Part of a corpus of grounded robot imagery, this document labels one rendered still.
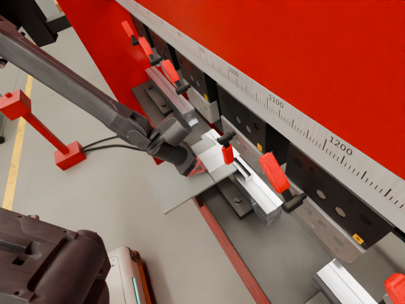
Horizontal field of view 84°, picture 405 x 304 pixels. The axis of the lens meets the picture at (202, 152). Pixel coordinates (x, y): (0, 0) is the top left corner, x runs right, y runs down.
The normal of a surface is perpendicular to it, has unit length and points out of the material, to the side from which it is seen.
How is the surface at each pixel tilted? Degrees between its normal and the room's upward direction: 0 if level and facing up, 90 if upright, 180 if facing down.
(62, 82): 67
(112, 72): 90
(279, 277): 0
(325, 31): 90
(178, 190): 0
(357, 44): 90
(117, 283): 0
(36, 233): 42
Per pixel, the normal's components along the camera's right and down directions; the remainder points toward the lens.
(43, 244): 0.40, -0.82
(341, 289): -0.20, -0.61
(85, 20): 0.49, 0.62
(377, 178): -0.85, 0.50
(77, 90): 0.07, 0.45
